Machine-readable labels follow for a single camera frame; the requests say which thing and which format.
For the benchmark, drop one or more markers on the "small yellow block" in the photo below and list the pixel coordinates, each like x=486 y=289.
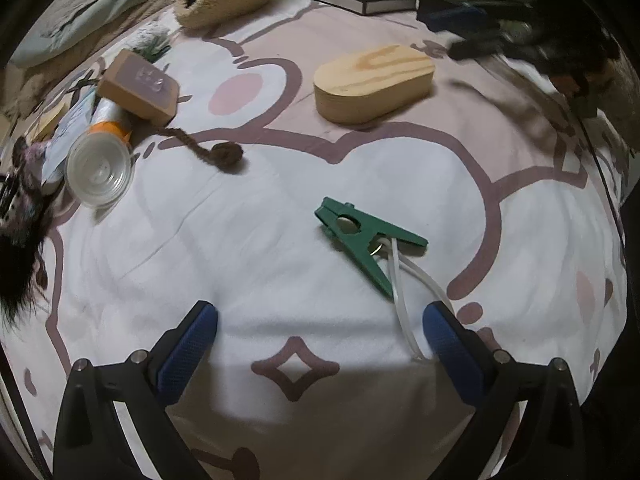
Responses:
x=47 y=125

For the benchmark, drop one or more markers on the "dark flat box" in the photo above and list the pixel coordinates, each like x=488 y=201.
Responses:
x=460 y=17

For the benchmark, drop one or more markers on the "oval wooden box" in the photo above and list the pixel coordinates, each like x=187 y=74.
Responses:
x=375 y=82

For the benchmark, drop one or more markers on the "beige knit blanket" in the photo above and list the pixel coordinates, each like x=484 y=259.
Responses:
x=60 y=75

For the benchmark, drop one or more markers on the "green clothespin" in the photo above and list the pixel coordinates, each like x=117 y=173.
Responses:
x=362 y=240

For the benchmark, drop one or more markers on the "face mask packet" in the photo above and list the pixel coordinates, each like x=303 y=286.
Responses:
x=70 y=135

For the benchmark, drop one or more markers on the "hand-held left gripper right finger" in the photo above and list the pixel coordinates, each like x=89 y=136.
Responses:
x=450 y=350

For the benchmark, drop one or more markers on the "black feather tuft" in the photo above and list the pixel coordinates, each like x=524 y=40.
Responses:
x=17 y=280

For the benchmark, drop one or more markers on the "grey duvet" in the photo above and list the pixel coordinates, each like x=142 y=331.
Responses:
x=100 y=5

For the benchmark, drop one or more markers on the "brown soap block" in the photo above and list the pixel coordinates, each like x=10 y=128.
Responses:
x=137 y=87

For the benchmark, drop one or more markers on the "purple patterned knit hat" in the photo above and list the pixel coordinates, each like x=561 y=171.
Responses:
x=22 y=185

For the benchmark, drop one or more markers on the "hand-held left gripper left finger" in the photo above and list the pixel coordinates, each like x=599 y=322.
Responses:
x=187 y=350

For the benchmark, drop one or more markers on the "clear bottle with white cap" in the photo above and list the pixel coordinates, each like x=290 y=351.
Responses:
x=100 y=170

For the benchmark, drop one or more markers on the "white orange tube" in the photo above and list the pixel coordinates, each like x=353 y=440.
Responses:
x=111 y=117

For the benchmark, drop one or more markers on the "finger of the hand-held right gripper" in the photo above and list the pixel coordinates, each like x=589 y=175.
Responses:
x=490 y=45

